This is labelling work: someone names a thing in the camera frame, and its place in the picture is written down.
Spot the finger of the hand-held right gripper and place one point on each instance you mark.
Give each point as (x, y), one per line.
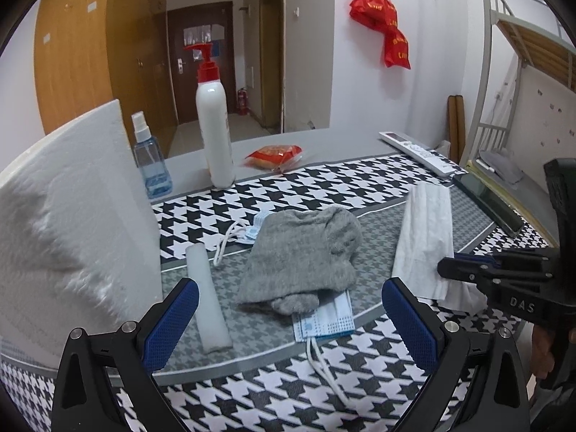
(459, 270)
(517, 254)

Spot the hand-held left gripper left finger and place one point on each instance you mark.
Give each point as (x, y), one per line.
(173, 319)

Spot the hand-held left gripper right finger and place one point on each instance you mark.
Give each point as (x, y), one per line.
(409, 319)

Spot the white paper tissue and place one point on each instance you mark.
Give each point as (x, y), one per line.
(423, 234)

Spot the blue face mask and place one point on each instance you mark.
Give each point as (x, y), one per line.
(254, 230)
(326, 321)

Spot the white foam box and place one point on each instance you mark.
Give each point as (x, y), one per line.
(67, 234)

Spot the person's right hand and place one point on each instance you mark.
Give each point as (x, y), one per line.
(542, 351)

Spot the white foam strip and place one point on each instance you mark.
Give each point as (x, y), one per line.
(207, 301)

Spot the black smartphone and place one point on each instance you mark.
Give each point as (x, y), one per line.
(490, 204)

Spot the grey folded cloth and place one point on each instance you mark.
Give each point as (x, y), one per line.
(501, 166)

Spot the white remote control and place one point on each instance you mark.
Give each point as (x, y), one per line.
(418, 148)

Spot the grey knit cloth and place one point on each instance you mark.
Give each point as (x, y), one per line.
(297, 256)

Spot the houndstooth table mat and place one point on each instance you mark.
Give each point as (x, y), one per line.
(279, 396)

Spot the wooden boards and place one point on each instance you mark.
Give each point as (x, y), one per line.
(455, 126)

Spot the blue spray bottle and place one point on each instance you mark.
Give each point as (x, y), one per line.
(150, 166)

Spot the white pump bottle red cap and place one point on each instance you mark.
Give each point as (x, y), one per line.
(216, 135)

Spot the red snack packet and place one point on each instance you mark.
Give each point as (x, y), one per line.
(272, 155)

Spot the white metal bunk bed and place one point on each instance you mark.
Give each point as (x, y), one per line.
(531, 40)

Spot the dark brown door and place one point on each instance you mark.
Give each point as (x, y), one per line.
(180, 99)

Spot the red fire extinguisher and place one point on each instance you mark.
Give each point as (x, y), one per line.
(242, 101)

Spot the red plastic bag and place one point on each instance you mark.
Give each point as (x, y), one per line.
(373, 6)

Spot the wooden wardrobe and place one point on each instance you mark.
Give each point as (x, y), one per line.
(76, 54)

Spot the wooden side door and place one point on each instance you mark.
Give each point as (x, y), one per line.
(272, 54)

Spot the grey door notice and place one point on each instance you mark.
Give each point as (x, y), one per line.
(202, 32)

